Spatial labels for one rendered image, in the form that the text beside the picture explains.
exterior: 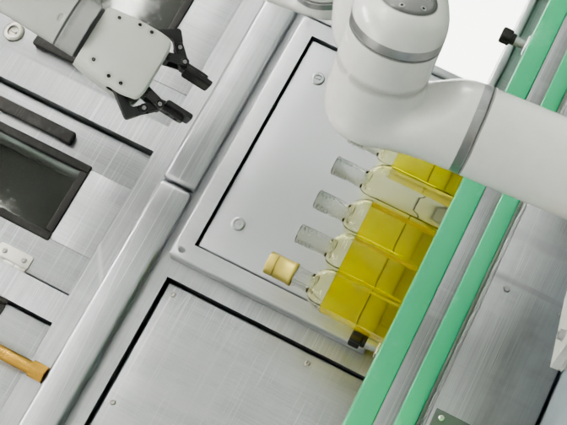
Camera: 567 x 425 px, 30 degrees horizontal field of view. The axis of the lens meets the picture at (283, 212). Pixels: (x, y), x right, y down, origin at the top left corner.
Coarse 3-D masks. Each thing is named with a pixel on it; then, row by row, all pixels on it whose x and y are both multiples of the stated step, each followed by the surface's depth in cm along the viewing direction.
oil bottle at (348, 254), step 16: (336, 240) 150; (352, 240) 150; (336, 256) 149; (352, 256) 149; (368, 256) 149; (384, 256) 149; (352, 272) 149; (368, 272) 148; (384, 272) 148; (400, 272) 149; (416, 272) 149; (384, 288) 148; (400, 288) 148
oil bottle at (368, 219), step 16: (352, 208) 152; (368, 208) 151; (384, 208) 151; (352, 224) 151; (368, 224) 151; (384, 224) 151; (400, 224) 151; (416, 224) 151; (368, 240) 151; (384, 240) 150; (400, 240) 150; (416, 240) 150; (400, 256) 150; (416, 256) 149
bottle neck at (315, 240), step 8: (304, 224) 153; (304, 232) 152; (312, 232) 152; (320, 232) 152; (296, 240) 152; (304, 240) 152; (312, 240) 151; (320, 240) 151; (328, 240) 151; (312, 248) 152; (320, 248) 151
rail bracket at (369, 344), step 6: (354, 330) 153; (354, 336) 153; (360, 336) 153; (366, 336) 153; (348, 342) 153; (354, 342) 153; (360, 342) 153; (366, 342) 153; (372, 342) 153; (378, 342) 154; (366, 348) 153; (372, 348) 153; (378, 348) 152
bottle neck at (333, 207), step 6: (324, 192) 154; (318, 198) 153; (324, 198) 153; (330, 198) 153; (336, 198) 153; (318, 204) 153; (324, 204) 153; (330, 204) 153; (336, 204) 153; (342, 204) 153; (348, 204) 153; (318, 210) 154; (324, 210) 153; (330, 210) 153; (336, 210) 153; (342, 210) 153; (336, 216) 153; (342, 216) 153
